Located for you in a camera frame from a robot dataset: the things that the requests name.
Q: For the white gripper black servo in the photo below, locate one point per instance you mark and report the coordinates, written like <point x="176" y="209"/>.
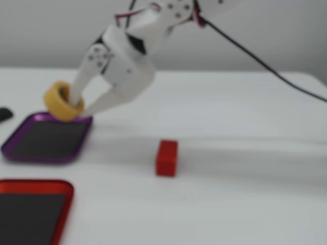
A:
<point x="129" y="76"/>

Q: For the red metal dish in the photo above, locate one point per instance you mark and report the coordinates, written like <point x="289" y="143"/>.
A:
<point x="25" y="217"/>

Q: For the black rounded object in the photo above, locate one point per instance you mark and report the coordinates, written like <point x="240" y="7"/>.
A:
<point x="5" y="113"/>

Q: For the purple metal dish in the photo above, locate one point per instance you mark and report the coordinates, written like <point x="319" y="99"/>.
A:
<point x="46" y="143"/>

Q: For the yellow tape roll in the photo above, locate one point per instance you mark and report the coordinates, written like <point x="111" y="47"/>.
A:
<point x="58" y="109"/>

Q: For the red perforated block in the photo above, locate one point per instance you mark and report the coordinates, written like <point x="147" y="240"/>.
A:
<point x="166" y="158"/>

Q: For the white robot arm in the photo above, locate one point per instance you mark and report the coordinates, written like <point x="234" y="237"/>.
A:
<point x="153" y="28"/>

